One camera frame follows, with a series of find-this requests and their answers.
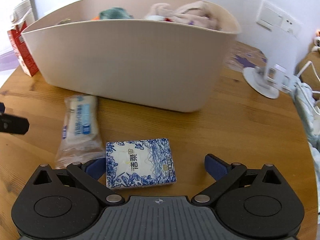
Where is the patterned brown cardboard box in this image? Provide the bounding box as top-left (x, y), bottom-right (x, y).
top-left (224, 41), bottom-right (267, 72)

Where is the clear plastic wipes packet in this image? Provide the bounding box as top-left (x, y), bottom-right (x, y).
top-left (55, 94), bottom-right (105, 169)

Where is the white wall socket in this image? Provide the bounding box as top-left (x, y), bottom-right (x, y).
top-left (255, 0), bottom-right (302, 38)

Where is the red milk carton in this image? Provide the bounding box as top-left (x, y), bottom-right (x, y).
top-left (7, 21), bottom-right (39, 77)

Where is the purple white board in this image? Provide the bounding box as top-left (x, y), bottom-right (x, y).
top-left (0, 50), bottom-right (20, 72)

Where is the white power cable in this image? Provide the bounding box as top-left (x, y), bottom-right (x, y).
top-left (294, 60), bottom-right (320, 86)

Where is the green scrunchie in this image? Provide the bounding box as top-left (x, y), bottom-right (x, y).
top-left (99, 7), bottom-right (134, 20)

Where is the white phone stand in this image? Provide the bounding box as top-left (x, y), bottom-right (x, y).
top-left (242, 27), bottom-right (298, 99)

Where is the white thermos bottle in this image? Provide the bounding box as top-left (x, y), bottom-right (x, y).
top-left (11, 0), bottom-right (35, 26)

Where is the pink fluffy sock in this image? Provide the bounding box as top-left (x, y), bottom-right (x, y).
top-left (144, 1), bottom-right (221, 30)

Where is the beige plastic storage bin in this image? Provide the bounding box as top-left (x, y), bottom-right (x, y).
top-left (22, 0), bottom-right (241, 112)

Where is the blue white porcelain tissue pack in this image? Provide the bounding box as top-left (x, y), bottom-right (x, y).
top-left (106, 138), bottom-right (177, 190)

